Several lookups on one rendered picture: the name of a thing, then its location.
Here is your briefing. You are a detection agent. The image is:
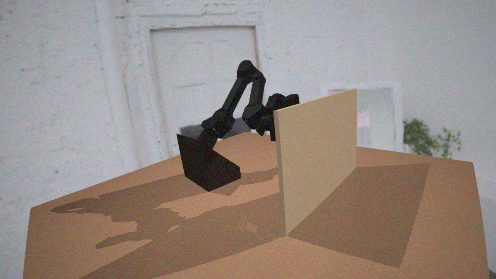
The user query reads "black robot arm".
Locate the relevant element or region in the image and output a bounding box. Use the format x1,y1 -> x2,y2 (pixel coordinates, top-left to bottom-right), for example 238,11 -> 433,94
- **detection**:
198,60 -> 285,149

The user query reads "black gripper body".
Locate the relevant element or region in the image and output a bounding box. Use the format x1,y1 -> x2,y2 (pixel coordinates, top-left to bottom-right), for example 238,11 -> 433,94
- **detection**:
281,94 -> 299,108

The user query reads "tan flat board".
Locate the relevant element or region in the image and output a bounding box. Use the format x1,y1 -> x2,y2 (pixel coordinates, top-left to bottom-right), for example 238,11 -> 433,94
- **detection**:
274,88 -> 357,236

